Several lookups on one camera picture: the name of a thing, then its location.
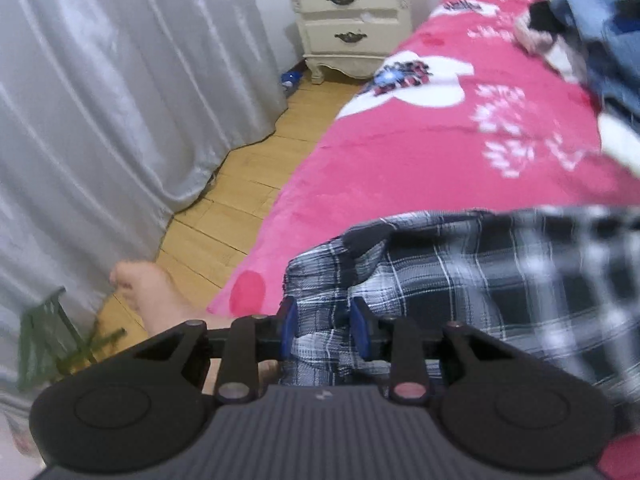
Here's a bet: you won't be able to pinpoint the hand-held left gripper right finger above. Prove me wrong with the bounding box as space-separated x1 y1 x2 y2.
350 296 528 405

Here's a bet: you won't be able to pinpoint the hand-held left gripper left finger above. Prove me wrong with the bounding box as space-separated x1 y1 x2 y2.
127 297 299 405

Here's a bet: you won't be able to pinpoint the black white plaid shirt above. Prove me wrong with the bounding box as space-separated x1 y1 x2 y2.
282 205 640 411

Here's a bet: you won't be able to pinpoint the person's bare foot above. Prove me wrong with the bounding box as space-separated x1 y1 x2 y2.
109 259 281 396

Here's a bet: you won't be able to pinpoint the pink floral bed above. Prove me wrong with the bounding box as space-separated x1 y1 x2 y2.
207 0 640 321

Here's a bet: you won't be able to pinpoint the green folding stool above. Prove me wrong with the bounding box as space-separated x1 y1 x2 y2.
17 287 127 392

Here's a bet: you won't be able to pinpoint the grey satin curtain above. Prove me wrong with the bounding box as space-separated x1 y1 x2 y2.
0 0 288 396

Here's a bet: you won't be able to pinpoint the cream two-drawer nightstand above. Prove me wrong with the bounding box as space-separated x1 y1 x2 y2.
282 0 427 85

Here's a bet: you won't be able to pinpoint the cream cloth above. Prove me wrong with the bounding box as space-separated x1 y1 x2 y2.
515 10 640 171

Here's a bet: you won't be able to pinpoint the black patterned cloth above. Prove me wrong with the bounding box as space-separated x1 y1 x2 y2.
529 0 571 35

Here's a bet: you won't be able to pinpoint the blue denim jeans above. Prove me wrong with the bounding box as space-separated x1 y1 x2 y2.
547 0 640 133

